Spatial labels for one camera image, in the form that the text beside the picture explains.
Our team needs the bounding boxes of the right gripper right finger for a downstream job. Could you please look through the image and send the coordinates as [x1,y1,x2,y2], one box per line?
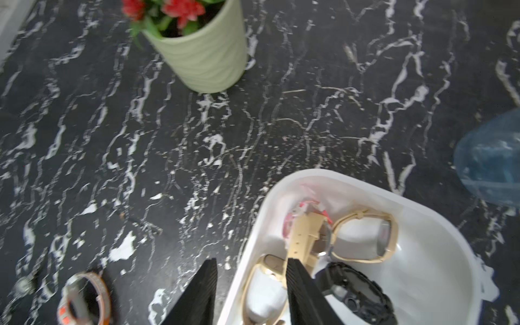
[286,258,343,325]

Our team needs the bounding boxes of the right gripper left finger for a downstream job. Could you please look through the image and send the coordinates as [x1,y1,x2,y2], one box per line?
[162,258,218,325]

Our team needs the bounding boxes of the black watch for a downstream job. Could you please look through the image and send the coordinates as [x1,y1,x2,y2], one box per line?
[314,262,398,324]

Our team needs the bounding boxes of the pink white watch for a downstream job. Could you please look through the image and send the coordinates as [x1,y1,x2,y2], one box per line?
[282,199,333,240]

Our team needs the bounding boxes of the orange white watch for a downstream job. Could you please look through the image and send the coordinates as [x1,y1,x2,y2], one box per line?
[56,272,112,324]

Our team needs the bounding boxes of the white storage box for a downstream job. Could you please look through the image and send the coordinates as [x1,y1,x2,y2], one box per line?
[218,169,482,324]

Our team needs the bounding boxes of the blue spray bottle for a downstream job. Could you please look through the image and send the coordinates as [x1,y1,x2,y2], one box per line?
[454,108,519,208]

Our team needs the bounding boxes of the small green pot red flowers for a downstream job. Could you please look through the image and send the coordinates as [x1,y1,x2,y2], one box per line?
[122,0,248,93]

